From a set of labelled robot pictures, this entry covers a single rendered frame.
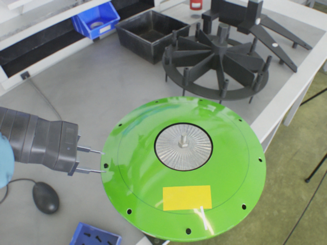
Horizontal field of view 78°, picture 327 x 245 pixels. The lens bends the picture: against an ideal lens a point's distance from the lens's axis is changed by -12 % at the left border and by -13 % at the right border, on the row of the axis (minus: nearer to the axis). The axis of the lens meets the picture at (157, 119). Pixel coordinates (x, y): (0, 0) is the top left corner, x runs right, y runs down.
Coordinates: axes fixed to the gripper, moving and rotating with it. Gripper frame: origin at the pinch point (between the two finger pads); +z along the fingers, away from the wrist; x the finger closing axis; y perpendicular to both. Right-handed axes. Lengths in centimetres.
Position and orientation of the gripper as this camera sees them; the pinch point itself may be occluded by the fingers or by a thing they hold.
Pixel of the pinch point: (105, 162)
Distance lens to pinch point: 42.0
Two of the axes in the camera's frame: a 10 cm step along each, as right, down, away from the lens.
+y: 5.1, -6.3, -5.8
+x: -1.7, -7.4, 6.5
